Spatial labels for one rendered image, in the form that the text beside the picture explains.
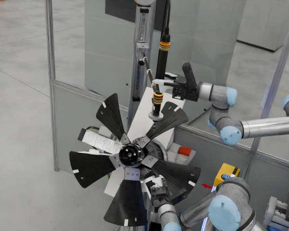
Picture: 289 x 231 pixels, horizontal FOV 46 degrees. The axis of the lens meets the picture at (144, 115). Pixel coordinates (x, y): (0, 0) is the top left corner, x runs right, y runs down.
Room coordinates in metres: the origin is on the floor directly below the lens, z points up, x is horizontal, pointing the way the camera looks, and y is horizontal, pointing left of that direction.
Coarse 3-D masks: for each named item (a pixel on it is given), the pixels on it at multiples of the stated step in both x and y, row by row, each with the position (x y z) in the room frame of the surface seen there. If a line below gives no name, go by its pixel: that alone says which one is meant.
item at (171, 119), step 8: (168, 104) 1.62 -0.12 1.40; (176, 104) 1.59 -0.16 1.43; (168, 112) 1.56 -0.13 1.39; (176, 112) 1.53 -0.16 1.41; (184, 112) 1.51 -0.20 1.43; (160, 120) 1.54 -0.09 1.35; (168, 120) 1.50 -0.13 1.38; (176, 120) 1.48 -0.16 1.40; (184, 120) 1.46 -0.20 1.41; (152, 128) 1.52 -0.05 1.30; (160, 128) 1.47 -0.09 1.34; (168, 128) 1.45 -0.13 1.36; (152, 136) 1.45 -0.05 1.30
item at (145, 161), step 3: (147, 156) 1.42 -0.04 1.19; (150, 156) 1.43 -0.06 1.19; (144, 159) 1.39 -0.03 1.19; (147, 159) 1.39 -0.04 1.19; (153, 159) 1.40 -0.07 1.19; (156, 159) 1.41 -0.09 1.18; (141, 162) 1.36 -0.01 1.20; (144, 162) 1.36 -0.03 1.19; (147, 162) 1.37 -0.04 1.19; (150, 162) 1.37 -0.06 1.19; (153, 162) 1.38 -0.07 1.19; (147, 165) 1.34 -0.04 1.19; (150, 165) 1.35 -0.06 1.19
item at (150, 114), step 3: (153, 93) 1.43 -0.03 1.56; (153, 96) 1.42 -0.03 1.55; (153, 102) 1.40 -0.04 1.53; (150, 114) 1.38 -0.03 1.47; (162, 114) 1.39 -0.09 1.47; (150, 117) 1.36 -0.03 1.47; (153, 117) 1.36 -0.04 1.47; (156, 117) 1.36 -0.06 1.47; (159, 117) 1.36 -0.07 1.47; (162, 117) 1.37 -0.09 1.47; (156, 120) 1.35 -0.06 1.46; (159, 120) 1.35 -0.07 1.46
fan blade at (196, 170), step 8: (160, 160) 1.39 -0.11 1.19; (152, 168) 1.32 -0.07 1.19; (160, 168) 1.33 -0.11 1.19; (168, 168) 1.34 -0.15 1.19; (176, 168) 1.35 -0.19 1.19; (184, 168) 1.36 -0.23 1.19; (192, 168) 1.37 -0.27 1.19; (168, 176) 1.29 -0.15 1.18; (176, 176) 1.30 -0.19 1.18; (184, 176) 1.30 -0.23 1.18; (168, 184) 1.25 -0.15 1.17; (176, 184) 1.25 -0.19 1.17; (184, 184) 1.26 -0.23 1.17
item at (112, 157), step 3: (111, 156) 1.42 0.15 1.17; (114, 156) 1.42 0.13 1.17; (117, 156) 1.42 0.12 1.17; (111, 159) 1.42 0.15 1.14; (114, 159) 1.42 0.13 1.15; (117, 159) 1.42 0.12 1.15; (114, 162) 1.42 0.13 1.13; (120, 162) 1.42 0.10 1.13; (114, 165) 1.42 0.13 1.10; (117, 165) 1.42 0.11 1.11; (120, 165) 1.42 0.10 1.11; (123, 165) 1.42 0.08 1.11
